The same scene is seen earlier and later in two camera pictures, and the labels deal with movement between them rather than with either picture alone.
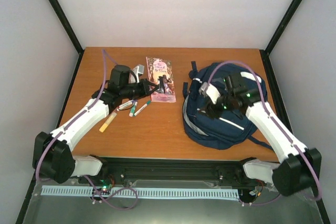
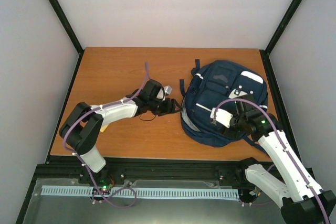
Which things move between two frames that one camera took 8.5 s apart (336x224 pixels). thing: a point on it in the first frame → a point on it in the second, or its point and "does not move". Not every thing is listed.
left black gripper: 145,89 → 169,107
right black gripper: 213,113 → 233,134
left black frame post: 59,10 does not move
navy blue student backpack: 230,129 does not move
